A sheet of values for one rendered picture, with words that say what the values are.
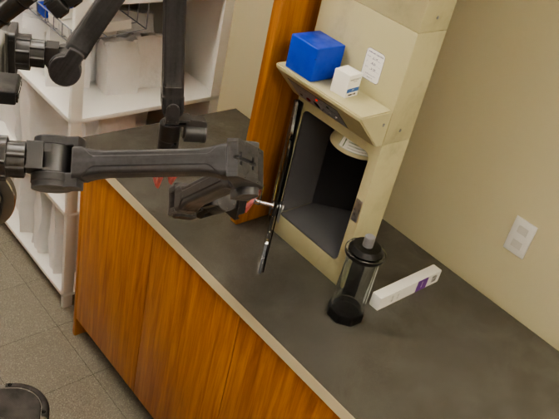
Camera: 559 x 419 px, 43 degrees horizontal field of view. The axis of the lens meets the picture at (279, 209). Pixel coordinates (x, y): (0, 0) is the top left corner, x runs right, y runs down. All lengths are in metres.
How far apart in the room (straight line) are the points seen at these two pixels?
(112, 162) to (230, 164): 0.23
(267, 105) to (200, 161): 0.71
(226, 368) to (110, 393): 0.85
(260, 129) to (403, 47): 0.52
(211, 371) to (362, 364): 0.56
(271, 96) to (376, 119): 0.39
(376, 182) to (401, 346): 0.44
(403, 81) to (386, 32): 0.13
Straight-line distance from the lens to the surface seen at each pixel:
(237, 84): 2.93
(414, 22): 1.73
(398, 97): 1.78
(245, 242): 2.16
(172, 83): 1.89
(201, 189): 1.58
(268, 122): 2.07
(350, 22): 1.86
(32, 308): 3.25
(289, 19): 1.95
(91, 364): 3.02
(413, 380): 1.89
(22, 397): 2.60
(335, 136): 1.98
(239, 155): 1.36
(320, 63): 1.82
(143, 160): 1.38
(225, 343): 2.12
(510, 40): 2.09
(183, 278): 2.21
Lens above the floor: 2.22
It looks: 33 degrees down
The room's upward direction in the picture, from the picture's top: 14 degrees clockwise
